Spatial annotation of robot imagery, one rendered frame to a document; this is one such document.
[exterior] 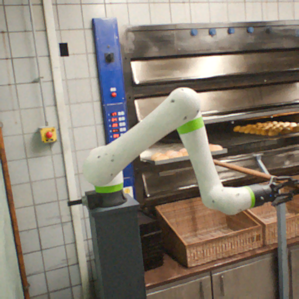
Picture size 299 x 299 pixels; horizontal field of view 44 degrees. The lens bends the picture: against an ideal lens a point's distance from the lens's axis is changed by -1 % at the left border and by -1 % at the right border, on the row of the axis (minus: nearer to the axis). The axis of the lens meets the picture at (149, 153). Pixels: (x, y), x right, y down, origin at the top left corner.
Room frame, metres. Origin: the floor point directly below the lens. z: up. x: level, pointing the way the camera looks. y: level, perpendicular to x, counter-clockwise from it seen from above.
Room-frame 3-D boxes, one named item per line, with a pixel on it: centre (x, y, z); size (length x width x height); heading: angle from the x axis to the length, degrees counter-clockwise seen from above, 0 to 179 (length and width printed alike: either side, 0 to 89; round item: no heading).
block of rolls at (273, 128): (3.49, -1.17, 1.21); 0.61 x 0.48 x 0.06; 20
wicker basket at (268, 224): (2.62, -0.88, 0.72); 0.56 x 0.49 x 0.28; 111
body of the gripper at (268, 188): (1.50, -0.48, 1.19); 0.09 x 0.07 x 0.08; 110
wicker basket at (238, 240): (2.42, -0.34, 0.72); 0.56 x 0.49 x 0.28; 110
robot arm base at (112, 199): (1.57, 0.24, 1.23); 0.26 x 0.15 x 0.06; 107
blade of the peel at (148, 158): (2.67, -0.23, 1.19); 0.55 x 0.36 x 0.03; 110
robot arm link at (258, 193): (1.48, -0.41, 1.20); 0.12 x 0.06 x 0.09; 20
